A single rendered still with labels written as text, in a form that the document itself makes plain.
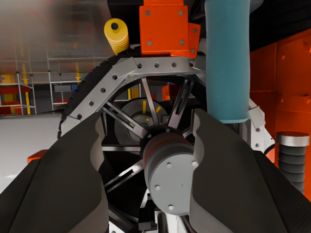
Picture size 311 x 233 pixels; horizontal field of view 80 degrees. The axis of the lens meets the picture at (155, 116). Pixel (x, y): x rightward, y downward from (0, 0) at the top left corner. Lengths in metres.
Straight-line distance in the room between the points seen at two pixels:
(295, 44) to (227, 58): 0.31
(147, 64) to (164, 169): 0.26
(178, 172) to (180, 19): 0.36
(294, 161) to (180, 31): 0.36
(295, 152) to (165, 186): 0.22
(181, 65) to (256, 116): 0.25
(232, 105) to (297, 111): 0.29
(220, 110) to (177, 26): 0.23
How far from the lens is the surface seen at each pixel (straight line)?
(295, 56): 0.68
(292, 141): 0.36
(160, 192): 0.38
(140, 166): 0.63
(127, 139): 1.08
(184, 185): 0.39
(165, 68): 0.49
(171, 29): 0.51
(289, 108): 0.68
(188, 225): 0.52
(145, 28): 0.50
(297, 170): 0.38
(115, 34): 0.51
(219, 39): 0.42
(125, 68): 0.48
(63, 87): 4.81
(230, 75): 0.40
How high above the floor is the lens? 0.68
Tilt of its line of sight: 6 degrees up
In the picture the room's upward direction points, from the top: 177 degrees clockwise
